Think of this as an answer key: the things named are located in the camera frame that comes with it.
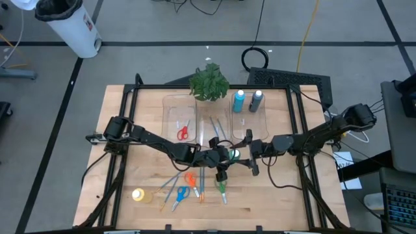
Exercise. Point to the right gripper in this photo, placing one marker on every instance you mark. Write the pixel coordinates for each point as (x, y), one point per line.
(260, 148)

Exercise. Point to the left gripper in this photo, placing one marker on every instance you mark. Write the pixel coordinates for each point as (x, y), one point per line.
(221, 159)

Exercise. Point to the green paint bottle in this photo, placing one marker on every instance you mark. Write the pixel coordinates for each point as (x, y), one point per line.
(236, 154)

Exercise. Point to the teal paint bottle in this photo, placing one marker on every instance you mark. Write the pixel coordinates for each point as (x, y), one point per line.
(239, 102)

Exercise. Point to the black paint bottle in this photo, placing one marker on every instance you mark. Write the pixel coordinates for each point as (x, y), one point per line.
(256, 102)

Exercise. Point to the yellow paint bottle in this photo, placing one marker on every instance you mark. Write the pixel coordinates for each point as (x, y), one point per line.
(143, 195)

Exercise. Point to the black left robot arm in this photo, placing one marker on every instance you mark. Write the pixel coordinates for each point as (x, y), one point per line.
(152, 139)

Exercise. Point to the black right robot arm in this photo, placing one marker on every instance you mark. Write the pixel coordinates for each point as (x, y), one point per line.
(312, 136)

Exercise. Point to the clear plastic bin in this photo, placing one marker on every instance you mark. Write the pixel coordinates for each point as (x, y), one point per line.
(256, 126)
(204, 110)
(172, 107)

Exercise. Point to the potted green plant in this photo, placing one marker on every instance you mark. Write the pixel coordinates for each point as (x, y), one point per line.
(209, 83)

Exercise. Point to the white paper sheet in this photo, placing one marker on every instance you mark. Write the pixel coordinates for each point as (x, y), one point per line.
(352, 183)

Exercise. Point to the dark keyboard desk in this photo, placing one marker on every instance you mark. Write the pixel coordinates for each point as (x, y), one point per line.
(386, 182)

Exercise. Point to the backlit computer keyboard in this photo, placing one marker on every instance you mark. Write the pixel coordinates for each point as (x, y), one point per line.
(401, 208)

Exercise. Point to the black desktop device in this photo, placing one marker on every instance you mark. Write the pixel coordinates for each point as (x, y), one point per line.
(409, 97)

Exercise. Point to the white trash can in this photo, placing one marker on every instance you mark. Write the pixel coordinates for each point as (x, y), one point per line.
(73, 32)

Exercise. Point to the grey stand base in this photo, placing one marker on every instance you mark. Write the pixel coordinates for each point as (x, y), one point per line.
(16, 73)

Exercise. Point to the black equipment base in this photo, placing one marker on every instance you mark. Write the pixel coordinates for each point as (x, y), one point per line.
(5, 109)

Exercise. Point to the black aluminium table frame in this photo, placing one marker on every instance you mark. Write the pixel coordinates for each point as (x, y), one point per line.
(208, 86)

